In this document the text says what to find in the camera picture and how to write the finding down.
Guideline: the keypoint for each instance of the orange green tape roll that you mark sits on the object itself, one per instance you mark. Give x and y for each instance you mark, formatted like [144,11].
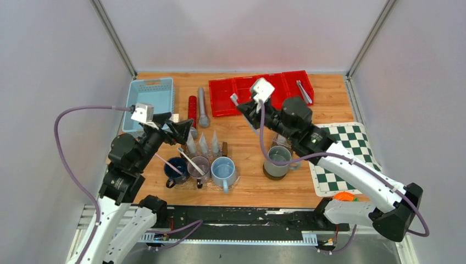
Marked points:
[345,196]

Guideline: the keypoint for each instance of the silver microphone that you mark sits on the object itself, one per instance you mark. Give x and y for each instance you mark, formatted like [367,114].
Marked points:
[203,119]

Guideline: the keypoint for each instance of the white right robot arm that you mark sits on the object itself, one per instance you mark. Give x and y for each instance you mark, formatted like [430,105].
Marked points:
[392,209]

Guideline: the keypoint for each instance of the left aluminium frame post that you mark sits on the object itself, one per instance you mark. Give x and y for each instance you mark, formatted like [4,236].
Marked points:
[113,35]

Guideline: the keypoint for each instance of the aluminium corner frame post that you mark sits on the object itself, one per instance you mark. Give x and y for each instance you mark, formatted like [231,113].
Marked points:
[373,33]

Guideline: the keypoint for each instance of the purple grey mug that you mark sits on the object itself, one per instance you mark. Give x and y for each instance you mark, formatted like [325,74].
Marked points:
[204,164]

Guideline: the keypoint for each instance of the white toy brick block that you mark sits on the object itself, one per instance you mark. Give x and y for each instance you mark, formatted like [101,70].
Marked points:
[175,118]

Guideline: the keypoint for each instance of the light blue plastic basket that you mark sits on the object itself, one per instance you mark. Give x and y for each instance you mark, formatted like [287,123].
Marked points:
[156,92]

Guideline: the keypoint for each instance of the light blue mug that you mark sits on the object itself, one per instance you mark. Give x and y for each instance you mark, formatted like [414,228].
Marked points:
[223,173]

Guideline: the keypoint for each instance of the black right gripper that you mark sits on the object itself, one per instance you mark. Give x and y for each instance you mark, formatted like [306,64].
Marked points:
[252,110]

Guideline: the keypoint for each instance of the green white chessboard mat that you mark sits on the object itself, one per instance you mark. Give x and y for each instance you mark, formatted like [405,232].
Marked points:
[354,138]

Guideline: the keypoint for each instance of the grey green mug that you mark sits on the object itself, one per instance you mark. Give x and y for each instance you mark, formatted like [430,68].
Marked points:
[281,156]

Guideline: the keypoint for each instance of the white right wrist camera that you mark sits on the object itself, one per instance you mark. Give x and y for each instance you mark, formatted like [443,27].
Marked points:
[261,90]

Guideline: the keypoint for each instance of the white toothpaste tube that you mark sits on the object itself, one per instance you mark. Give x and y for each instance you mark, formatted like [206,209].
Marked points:
[191,145]
[215,144]

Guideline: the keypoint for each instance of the red bin with clear sheet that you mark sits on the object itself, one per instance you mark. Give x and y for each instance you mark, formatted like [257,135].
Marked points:
[243,86]

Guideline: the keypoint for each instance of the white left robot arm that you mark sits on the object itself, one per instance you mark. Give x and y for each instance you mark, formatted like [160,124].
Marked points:
[129,156]

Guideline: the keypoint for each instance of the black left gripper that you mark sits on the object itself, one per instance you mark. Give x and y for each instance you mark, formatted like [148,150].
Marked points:
[180,130]

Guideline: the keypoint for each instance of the white toothbrush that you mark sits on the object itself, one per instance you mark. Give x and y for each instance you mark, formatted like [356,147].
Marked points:
[191,162]

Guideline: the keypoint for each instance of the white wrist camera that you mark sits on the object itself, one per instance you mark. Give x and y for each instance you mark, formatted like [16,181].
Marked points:
[143,113]
[261,90]

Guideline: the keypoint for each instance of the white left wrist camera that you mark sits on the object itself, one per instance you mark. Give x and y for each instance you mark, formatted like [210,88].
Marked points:
[143,113]

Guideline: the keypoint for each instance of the dark blue mug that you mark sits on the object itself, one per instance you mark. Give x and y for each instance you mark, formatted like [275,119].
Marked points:
[176,172]

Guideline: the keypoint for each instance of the red glitter microphone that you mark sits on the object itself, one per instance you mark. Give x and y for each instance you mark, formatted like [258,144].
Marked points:
[192,114]

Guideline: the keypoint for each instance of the brown oval wooden tray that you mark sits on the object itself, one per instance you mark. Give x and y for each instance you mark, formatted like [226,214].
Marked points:
[275,172]

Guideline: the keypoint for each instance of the grey toothpaste tube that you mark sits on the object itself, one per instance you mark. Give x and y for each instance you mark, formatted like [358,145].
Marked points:
[203,144]

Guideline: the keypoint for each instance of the clear textured plastic sheet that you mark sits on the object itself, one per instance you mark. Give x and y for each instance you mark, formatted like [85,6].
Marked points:
[279,140]

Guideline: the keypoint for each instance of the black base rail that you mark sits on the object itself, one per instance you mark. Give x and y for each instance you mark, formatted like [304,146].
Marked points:
[217,223]

